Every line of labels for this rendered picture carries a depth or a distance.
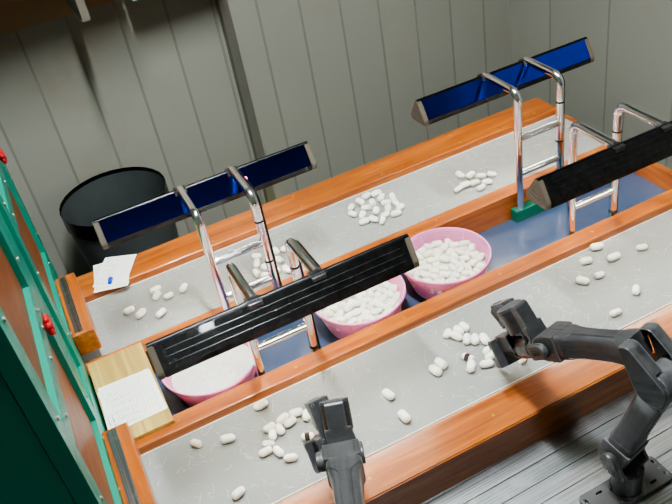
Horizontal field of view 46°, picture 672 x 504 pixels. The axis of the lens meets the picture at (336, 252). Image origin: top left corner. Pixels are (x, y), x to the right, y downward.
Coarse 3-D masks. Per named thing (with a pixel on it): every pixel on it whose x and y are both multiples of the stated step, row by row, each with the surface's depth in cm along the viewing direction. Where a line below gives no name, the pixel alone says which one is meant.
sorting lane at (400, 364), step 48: (624, 240) 221; (528, 288) 211; (576, 288) 208; (624, 288) 205; (432, 336) 202; (336, 384) 194; (384, 384) 191; (432, 384) 189; (480, 384) 186; (192, 432) 189; (240, 432) 186; (288, 432) 184; (384, 432) 179; (192, 480) 177; (240, 480) 175; (288, 480) 173
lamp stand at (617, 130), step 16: (640, 112) 201; (576, 128) 202; (592, 128) 198; (576, 144) 207; (608, 144) 193; (624, 144) 191; (576, 160) 210; (608, 192) 222; (576, 208) 219; (608, 208) 228
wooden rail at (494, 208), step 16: (528, 176) 250; (496, 192) 245; (512, 192) 244; (464, 208) 241; (480, 208) 240; (496, 208) 243; (416, 224) 239; (432, 224) 237; (448, 224) 238; (464, 224) 241; (480, 224) 244; (496, 224) 247; (384, 240) 235; (304, 272) 228; (192, 320) 219; (160, 336) 215; (112, 352) 213
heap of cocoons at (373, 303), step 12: (372, 288) 221; (384, 288) 220; (396, 288) 220; (348, 300) 220; (360, 300) 218; (372, 300) 217; (384, 300) 217; (396, 300) 215; (324, 312) 216; (336, 312) 217; (348, 312) 214; (360, 312) 214; (372, 312) 213; (384, 312) 212
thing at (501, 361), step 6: (516, 336) 170; (492, 342) 174; (492, 348) 174; (498, 348) 174; (498, 354) 174; (504, 354) 174; (510, 354) 172; (516, 354) 170; (498, 360) 174; (504, 360) 174; (510, 360) 174; (516, 360) 175; (498, 366) 174; (504, 366) 174
